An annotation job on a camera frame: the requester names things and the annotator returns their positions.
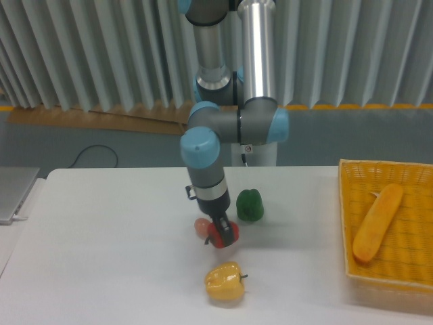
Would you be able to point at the brown cardboard sheet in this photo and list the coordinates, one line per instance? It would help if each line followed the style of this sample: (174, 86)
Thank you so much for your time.
(161, 120)

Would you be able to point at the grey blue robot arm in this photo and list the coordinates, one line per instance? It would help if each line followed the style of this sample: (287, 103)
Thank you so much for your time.
(232, 107)

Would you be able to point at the yellow woven basket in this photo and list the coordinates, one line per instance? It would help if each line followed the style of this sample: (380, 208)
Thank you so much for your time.
(399, 277)

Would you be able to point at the orange bread loaf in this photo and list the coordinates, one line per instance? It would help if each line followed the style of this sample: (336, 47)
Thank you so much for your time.
(373, 228)

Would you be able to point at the brown egg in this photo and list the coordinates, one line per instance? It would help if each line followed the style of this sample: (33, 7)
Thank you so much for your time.
(201, 227)

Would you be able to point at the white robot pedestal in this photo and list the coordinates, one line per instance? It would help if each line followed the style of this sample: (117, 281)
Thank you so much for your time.
(254, 156)

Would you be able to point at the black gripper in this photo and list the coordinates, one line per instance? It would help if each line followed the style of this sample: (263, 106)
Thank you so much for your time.
(218, 207)

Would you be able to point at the yellow bell pepper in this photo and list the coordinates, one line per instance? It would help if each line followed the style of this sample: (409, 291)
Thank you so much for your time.
(225, 282)

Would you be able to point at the green bell pepper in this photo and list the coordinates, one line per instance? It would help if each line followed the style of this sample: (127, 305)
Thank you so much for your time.
(249, 205)

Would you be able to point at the white pleated curtain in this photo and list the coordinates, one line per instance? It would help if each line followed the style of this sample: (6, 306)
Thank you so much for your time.
(104, 53)

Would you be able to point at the silver laptop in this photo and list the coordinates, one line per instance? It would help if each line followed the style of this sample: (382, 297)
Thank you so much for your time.
(16, 184)

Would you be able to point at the red bell pepper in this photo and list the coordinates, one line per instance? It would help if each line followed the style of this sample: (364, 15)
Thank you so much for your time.
(216, 239)

